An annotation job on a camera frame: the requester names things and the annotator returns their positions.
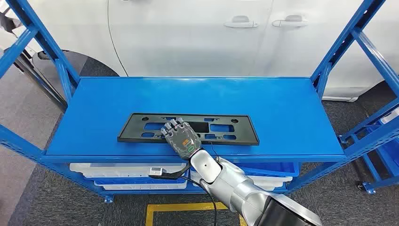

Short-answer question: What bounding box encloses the dark grey slanted bar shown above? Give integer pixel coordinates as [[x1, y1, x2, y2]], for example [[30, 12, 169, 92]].
[[0, 9, 68, 112]]

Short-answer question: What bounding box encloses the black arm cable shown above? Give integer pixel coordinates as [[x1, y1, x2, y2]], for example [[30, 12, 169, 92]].
[[180, 142, 221, 226]]

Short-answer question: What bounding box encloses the white car door handle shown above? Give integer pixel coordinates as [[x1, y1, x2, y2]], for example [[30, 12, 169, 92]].
[[223, 15, 259, 29], [271, 15, 310, 28]]

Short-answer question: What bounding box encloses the large white plastic bin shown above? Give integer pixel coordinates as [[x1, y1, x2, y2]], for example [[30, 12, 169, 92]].
[[380, 107, 399, 125]]

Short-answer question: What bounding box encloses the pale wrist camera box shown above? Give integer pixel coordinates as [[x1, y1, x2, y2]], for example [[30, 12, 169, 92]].
[[148, 167, 165, 178]]

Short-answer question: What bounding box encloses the black plastic plate frame part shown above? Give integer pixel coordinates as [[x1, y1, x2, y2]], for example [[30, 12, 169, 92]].
[[117, 113, 260, 146]]

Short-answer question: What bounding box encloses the blue metal shelf rack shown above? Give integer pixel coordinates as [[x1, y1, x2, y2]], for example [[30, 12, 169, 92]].
[[0, 0, 399, 204]]

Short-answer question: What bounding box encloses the white car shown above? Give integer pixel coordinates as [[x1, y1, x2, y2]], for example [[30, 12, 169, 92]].
[[0, 0, 399, 103]]

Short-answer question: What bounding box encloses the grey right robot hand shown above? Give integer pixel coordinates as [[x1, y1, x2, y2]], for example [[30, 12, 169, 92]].
[[160, 117, 203, 161]]

